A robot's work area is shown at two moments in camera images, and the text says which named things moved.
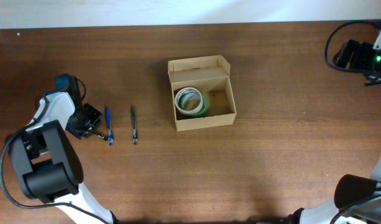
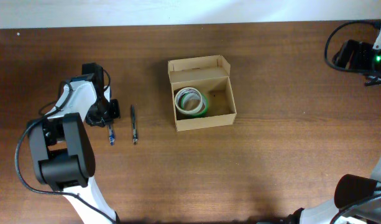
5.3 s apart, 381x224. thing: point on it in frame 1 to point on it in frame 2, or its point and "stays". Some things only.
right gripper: x=352 y=54 stays
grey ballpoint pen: x=135 y=130 stays
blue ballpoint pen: x=110 y=132 stays
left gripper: x=85 y=121 to x=104 y=113
